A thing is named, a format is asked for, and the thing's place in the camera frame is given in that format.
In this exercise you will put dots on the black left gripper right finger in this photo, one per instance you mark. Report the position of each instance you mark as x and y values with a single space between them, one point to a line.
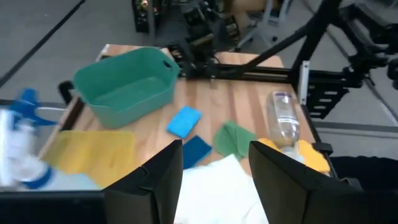
295 193

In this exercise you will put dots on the green cloth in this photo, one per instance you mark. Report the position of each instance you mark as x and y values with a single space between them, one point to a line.
234 140

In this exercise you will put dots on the yellow cloth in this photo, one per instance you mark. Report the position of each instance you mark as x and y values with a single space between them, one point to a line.
314 158

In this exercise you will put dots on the light blue sponge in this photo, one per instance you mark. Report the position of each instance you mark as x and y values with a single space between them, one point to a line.
184 122

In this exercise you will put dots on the white cloth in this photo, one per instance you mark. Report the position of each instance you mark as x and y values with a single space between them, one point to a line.
217 193

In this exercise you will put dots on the teal plastic bin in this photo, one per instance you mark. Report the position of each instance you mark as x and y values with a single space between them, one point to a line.
130 93

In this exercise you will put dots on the dark blue sponge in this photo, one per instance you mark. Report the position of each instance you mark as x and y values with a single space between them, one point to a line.
196 152

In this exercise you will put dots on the black aluminium table frame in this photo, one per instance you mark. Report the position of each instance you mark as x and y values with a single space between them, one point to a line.
264 73

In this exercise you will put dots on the spray bottle with blue trigger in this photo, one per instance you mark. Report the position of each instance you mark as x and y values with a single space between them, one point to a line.
21 149

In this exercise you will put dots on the yellow translucent plastic bin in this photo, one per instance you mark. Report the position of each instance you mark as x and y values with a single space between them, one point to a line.
93 155

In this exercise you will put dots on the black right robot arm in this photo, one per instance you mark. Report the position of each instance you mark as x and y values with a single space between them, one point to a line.
199 18

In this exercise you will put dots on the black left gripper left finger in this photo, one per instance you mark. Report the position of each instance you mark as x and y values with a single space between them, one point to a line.
149 193

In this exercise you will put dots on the clear pump bottle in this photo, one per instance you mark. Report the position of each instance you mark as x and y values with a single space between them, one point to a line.
283 118

